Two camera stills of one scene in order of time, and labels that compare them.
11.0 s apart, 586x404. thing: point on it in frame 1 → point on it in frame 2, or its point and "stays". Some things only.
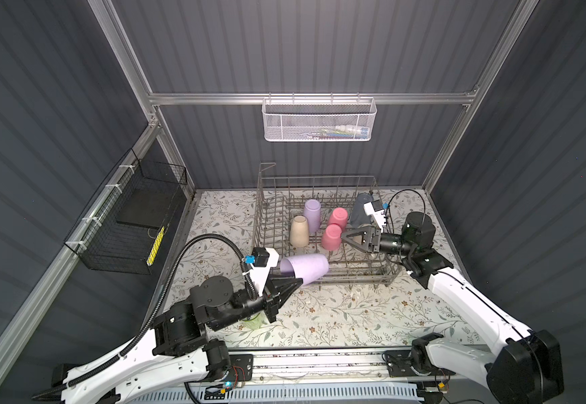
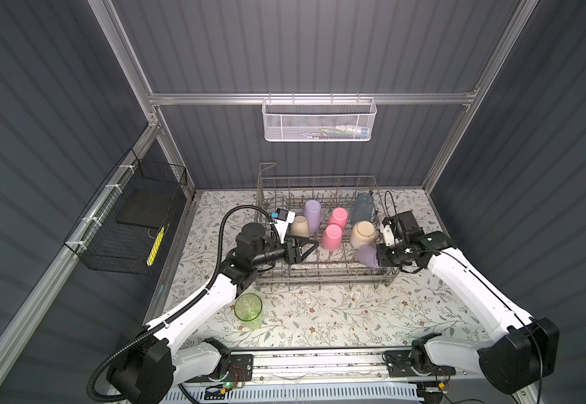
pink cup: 339,216 stays
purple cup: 306,267 → 368,256
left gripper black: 278,284 → 295,255
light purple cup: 312,212 stays
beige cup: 299,233 stays
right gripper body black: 375,241 → 391,255
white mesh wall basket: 319,119 stays
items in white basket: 342,131 stays
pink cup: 331,239 stays
